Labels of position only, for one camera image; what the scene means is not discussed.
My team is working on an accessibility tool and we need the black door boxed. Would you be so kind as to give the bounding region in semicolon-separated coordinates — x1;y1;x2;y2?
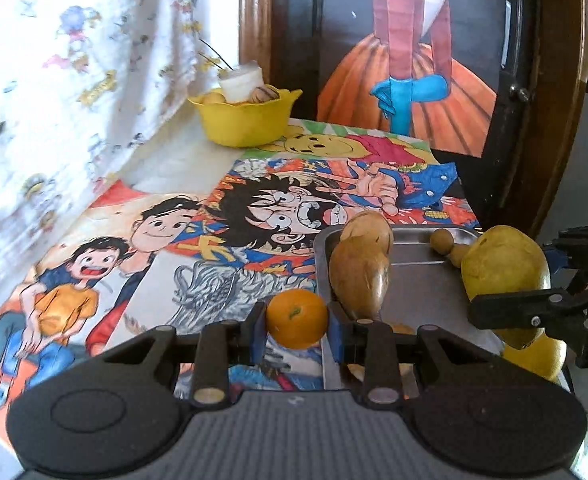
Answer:
269;0;545;241

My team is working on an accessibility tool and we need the white printed blanket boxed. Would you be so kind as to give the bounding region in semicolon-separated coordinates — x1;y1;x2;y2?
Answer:
0;0;239;311

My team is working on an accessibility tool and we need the dry flower twig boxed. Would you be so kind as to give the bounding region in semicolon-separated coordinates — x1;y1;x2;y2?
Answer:
196;37;235;73

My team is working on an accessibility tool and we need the brown round fruit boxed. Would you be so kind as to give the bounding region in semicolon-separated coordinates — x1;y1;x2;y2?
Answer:
329;240;391;322

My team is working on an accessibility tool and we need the wooden door frame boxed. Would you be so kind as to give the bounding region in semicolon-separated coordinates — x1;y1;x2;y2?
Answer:
236;0;588;241

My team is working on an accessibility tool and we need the small striped pepino melon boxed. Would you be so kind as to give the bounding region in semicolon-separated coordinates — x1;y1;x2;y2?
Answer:
251;85;281;105

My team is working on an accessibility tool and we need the yellow bowl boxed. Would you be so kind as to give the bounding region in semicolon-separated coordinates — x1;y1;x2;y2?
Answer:
188;87;303;148

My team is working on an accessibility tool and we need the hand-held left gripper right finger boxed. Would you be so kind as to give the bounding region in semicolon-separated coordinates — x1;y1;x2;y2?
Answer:
326;302;495;406

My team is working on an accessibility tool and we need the green mango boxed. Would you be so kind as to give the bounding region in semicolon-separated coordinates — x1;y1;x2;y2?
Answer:
461;225;552;351

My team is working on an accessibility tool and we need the yellow lemon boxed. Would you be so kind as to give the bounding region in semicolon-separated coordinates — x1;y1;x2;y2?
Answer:
501;335;567;386

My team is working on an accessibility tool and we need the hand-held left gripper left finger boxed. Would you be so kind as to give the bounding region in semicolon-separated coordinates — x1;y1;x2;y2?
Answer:
101;302;269;407

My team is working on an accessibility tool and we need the wall poster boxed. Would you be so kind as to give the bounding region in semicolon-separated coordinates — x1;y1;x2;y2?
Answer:
316;0;500;158

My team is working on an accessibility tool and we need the white cup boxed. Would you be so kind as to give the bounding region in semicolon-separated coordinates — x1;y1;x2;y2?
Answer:
218;62;265;103

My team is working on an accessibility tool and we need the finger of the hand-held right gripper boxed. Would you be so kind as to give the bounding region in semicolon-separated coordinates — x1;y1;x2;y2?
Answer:
541;222;588;281
466;287;582;343

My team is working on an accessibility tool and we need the large pale pepino melon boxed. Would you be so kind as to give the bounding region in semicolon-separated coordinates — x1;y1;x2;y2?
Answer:
340;211;395;261

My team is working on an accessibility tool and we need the metal tray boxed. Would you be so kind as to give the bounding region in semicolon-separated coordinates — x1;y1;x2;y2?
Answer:
314;224;575;396

